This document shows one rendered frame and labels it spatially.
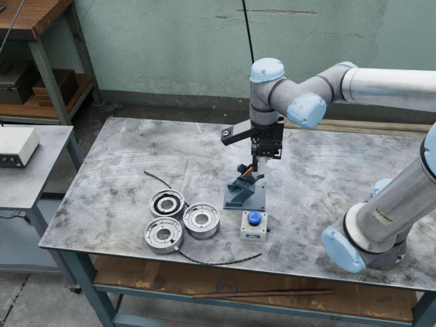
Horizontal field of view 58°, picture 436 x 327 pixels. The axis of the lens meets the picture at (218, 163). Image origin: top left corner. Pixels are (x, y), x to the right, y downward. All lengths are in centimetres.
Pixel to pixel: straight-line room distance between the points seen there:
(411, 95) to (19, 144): 137
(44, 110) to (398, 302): 226
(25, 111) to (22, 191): 127
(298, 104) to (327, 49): 177
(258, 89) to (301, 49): 170
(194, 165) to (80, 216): 40
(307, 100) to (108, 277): 91
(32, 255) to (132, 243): 92
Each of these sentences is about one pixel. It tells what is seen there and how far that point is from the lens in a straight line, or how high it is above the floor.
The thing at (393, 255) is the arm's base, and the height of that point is 85.
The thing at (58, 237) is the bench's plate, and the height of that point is 80.
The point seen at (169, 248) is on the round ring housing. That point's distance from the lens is 111.
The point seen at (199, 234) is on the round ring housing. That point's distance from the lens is 113.
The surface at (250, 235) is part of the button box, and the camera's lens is 112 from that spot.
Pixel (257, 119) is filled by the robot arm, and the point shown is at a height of 114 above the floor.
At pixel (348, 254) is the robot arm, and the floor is 100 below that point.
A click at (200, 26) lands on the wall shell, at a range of 259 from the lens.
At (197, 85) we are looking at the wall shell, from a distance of 282.
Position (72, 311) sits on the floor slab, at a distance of 206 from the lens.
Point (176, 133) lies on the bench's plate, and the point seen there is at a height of 80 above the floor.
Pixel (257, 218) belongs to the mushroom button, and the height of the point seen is 87.
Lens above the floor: 175
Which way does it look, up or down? 45 degrees down
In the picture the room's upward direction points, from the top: 3 degrees counter-clockwise
